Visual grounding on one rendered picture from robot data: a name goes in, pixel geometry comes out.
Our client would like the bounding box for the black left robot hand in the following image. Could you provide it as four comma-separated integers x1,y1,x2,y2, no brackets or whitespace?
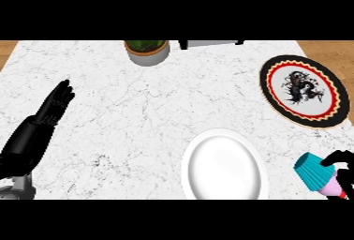
0,79,77,180

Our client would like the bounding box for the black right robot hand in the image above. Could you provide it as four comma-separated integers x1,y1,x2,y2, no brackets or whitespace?
320,149,354,201

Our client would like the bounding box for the cupcake with teal wrapper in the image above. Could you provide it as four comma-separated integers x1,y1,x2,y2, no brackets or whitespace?
294,152,348,200

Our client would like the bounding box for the black rimmed dragon plate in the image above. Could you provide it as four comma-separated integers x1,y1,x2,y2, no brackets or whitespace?
258,54,351,129

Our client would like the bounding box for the plain white plate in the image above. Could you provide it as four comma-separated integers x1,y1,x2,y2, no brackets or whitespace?
180,127,270,201

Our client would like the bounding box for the potted plant in grey pot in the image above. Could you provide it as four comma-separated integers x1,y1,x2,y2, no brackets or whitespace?
122,40,171,68

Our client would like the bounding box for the grey appliance with black legs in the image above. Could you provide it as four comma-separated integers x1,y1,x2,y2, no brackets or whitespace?
177,40,246,51

